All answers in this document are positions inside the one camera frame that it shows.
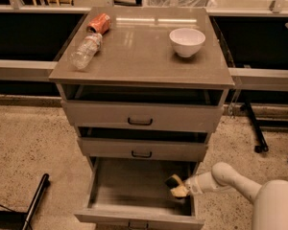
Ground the clear plastic bottle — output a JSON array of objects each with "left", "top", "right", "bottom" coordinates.
[{"left": 70, "top": 33, "right": 103, "bottom": 70}]

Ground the white bowl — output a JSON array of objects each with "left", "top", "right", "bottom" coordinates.
[{"left": 169, "top": 28, "right": 205, "bottom": 58}]

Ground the grey top drawer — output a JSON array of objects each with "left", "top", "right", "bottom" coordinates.
[{"left": 60, "top": 84, "right": 225, "bottom": 133}]

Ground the grey drawer cabinet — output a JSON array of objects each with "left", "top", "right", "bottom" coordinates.
[{"left": 48, "top": 6, "right": 236, "bottom": 230}]

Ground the grey middle drawer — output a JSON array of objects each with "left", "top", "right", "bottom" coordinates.
[{"left": 78, "top": 127, "right": 209, "bottom": 161}]

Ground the black top drawer handle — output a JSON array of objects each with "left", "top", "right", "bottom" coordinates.
[{"left": 128, "top": 117, "right": 154, "bottom": 126}]

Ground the black drawer handle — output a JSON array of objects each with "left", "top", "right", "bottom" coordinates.
[
  {"left": 131, "top": 150, "right": 153, "bottom": 159},
  {"left": 128, "top": 117, "right": 154, "bottom": 126}
]

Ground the black stand leg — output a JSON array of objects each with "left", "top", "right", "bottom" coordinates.
[{"left": 240, "top": 101, "right": 269, "bottom": 153}]

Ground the grey bottom drawer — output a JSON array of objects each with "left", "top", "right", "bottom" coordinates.
[{"left": 75, "top": 158, "right": 204, "bottom": 230}]

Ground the black bar on floor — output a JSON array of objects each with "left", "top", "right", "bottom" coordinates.
[{"left": 20, "top": 173, "right": 50, "bottom": 230}]

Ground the yellow green sponge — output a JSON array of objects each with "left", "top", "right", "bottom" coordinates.
[{"left": 165, "top": 174, "right": 183, "bottom": 189}]

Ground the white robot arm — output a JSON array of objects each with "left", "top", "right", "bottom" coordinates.
[{"left": 165, "top": 162, "right": 288, "bottom": 230}]

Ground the grey drawer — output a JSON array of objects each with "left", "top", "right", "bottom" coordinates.
[
  {"left": 75, "top": 158, "right": 204, "bottom": 230},
  {"left": 78, "top": 127, "right": 209, "bottom": 161},
  {"left": 60, "top": 84, "right": 225, "bottom": 133}
]

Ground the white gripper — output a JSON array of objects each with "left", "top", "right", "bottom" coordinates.
[{"left": 171, "top": 175, "right": 203, "bottom": 198}]

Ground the black middle drawer handle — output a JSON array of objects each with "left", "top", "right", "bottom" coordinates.
[{"left": 131, "top": 150, "right": 153, "bottom": 159}]

